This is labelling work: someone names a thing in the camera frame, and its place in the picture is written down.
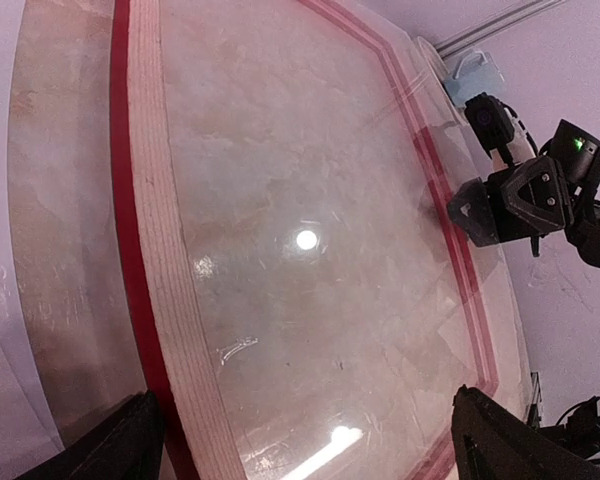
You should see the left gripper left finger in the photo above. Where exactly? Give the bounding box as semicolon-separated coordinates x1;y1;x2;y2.
19;391;165;480

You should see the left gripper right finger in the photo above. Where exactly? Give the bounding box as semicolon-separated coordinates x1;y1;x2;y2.
451;386;600;480

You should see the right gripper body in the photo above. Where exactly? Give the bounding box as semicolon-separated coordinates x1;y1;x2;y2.
523;120;600;269

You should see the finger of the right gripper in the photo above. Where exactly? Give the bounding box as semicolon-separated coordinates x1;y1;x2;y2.
447;178;499;247
489;155;574;240

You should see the white mat board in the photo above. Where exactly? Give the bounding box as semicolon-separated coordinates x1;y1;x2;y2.
0;1;63;479

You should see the red wooden picture frame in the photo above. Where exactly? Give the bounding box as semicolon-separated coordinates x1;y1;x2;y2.
110;1;530;479

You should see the clear acrylic sheet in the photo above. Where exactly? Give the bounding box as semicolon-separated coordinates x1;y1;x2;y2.
7;1;528;479

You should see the light blue mug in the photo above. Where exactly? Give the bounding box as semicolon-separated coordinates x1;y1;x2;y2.
443;50;506;107

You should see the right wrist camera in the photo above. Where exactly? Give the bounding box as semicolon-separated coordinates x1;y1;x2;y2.
465;93;516;168

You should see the right aluminium post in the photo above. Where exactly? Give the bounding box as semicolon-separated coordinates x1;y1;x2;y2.
434;0;566;59

